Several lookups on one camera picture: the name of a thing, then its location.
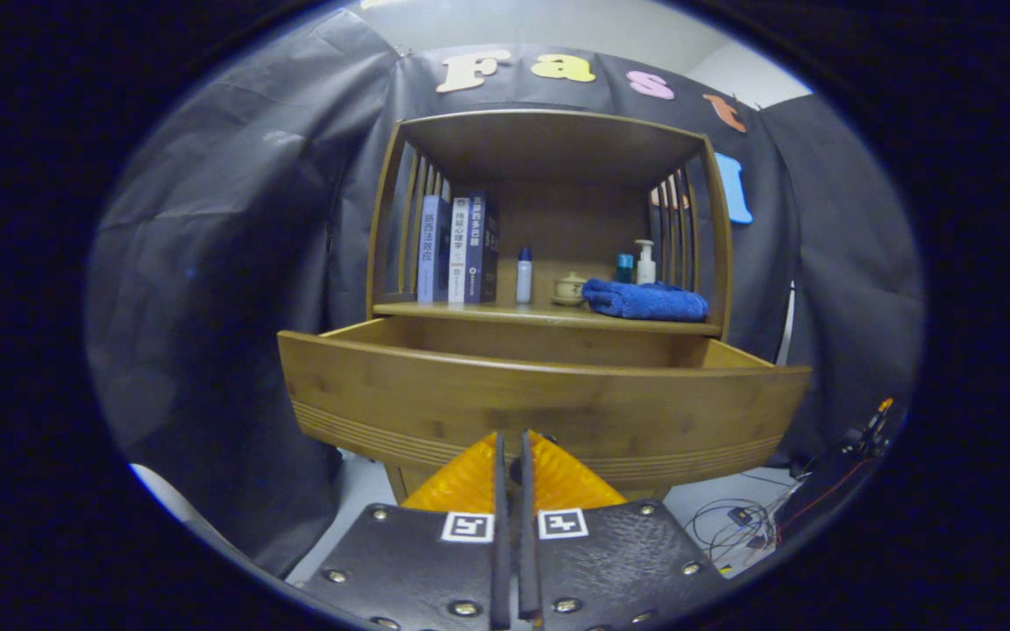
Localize tangled floor cables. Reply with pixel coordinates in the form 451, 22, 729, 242
685, 469, 822, 571

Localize wooden drawer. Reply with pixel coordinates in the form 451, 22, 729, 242
277, 315, 813, 492

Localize black and orange clamp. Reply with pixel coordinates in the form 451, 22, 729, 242
838, 397, 896, 461

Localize dark blue book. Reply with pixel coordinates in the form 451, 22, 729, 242
465, 192, 500, 305

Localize light blue book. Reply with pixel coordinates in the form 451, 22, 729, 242
416, 195, 452, 304

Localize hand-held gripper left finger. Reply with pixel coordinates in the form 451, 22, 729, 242
299, 429, 512, 631

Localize blue towel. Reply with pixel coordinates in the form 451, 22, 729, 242
581, 279, 709, 323

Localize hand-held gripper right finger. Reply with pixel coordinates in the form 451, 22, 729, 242
516, 428, 731, 631

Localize wooden countertop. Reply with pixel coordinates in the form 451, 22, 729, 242
373, 294, 722, 337

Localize wooden cabinet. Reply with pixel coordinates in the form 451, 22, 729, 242
365, 108, 734, 507

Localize white spine book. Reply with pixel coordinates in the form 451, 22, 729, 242
448, 196, 471, 305

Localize cream lidded teacup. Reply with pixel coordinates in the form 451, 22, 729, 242
551, 272, 589, 308

